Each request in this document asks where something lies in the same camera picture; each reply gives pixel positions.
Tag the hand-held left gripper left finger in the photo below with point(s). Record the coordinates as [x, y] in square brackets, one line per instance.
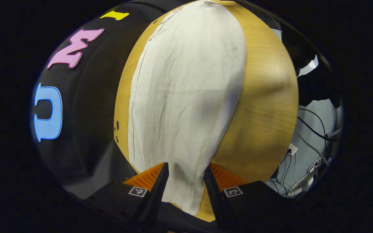
[159, 194]

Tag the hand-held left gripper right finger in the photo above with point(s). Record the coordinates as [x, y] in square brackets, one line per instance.
[214, 197]

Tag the white jeans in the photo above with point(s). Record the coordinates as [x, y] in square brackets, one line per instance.
[186, 97]

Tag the black backdrop cloth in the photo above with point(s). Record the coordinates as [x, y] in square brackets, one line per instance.
[86, 113]

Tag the dark cloth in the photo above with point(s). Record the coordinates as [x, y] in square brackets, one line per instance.
[316, 87]

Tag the white wall socket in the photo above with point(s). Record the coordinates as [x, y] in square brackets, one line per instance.
[292, 149]

